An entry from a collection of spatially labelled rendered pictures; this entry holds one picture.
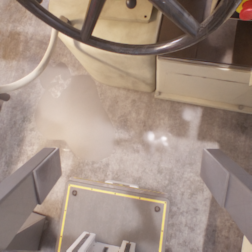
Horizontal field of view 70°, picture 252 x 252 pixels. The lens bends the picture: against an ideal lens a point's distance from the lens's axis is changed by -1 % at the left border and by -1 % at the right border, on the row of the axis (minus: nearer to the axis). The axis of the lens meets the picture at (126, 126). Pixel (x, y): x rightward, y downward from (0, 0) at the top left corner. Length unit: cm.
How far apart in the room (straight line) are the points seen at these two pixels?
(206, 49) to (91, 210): 116
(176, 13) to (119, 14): 85
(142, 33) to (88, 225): 122
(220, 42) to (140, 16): 45
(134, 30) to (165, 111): 71
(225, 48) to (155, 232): 111
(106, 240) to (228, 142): 113
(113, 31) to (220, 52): 59
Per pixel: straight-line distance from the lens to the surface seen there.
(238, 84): 124
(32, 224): 165
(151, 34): 112
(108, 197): 127
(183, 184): 155
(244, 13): 49
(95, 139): 160
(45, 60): 109
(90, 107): 166
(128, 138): 154
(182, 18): 36
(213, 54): 107
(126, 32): 114
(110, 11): 121
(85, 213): 134
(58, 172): 17
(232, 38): 114
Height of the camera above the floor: 152
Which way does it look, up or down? 78 degrees down
